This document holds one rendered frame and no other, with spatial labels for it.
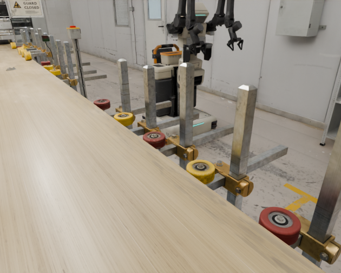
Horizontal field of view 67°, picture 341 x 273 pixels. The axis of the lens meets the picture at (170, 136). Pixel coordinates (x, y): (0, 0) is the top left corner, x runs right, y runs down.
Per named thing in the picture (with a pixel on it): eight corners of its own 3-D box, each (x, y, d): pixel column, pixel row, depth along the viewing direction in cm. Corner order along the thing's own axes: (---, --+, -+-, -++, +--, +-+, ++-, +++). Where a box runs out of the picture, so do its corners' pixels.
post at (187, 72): (185, 181, 105) (188, 61, 85) (191, 185, 103) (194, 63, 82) (179, 184, 103) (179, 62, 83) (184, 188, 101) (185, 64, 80)
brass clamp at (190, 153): (178, 145, 106) (178, 134, 103) (199, 158, 96) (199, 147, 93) (165, 149, 102) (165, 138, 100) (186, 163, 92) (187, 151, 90)
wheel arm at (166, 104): (168, 106, 155) (168, 99, 153) (171, 108, 152) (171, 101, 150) (99, 122, 133) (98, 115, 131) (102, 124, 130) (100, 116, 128)
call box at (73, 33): (78, 39, 179) (76, 27, 176) (81, 39, 174) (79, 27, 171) (68, 39, 176) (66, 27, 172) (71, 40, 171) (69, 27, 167)
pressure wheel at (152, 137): (157, 170, 90) (156, 141, 85) (139, 164, 94) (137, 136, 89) (170, 161, 96) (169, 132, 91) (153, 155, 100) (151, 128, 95)
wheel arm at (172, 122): (195, 118, 136) (195, 110, 134) (199, 120, 134) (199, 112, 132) (119, 140, 114) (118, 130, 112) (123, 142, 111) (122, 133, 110)
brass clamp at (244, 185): (221, 172, 87) (222, 160, 85) (254, 193, 77) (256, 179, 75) (208, 179, 84) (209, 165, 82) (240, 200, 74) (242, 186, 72)
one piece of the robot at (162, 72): (146, 120, 300) (142, 45, 264) (183, 111, 328) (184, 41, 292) (162, 130, 275) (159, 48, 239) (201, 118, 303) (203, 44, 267)
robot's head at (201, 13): (177, 14, 231) (184, 0, 219) (195, 14, 242) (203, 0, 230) (184, 26, 228) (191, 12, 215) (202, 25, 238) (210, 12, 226)
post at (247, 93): (230, 221, 88) (247, 82, 67) (238, 228, 85) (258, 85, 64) (223, 226, 86) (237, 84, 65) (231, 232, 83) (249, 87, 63)
